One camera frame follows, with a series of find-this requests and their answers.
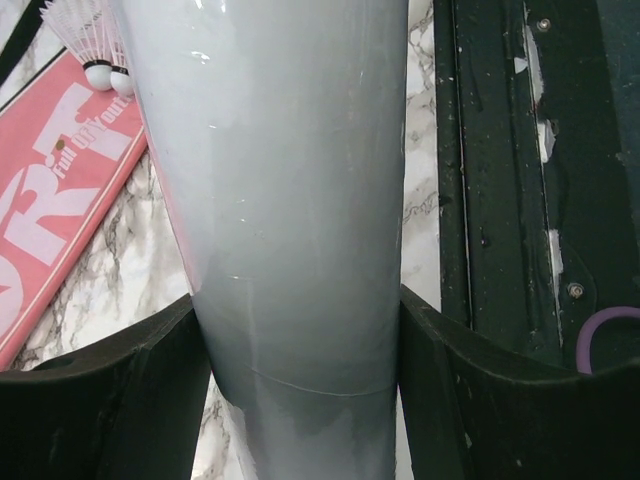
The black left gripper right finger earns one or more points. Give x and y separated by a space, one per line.
476 411

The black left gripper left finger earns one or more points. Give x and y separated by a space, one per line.
126 407

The white shuttlecock tube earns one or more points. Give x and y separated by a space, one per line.
277 131

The white shuttlecock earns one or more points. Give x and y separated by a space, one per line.
120 78
80 26

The pink racket bag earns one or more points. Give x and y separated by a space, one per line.
66 151

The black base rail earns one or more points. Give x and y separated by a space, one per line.
538 176

